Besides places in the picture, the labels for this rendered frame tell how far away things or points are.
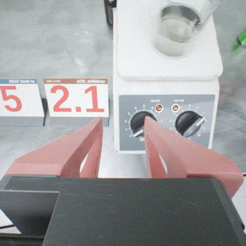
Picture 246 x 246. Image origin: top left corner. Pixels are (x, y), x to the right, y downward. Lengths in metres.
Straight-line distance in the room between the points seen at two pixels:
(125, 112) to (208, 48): 0.12
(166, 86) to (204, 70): 0.04
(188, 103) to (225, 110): 0.10
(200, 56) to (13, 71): 0.29
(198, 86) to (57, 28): 0.27
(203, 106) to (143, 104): 0.07
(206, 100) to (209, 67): 0.04
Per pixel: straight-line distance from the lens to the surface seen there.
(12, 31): 0.40
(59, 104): 0.27
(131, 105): 0.21
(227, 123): 0.31
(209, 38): 0.24
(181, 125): 0.22
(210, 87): 0.23
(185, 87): 0.22
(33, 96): 0.28
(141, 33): 0.22
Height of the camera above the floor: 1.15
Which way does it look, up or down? 76 degrees down
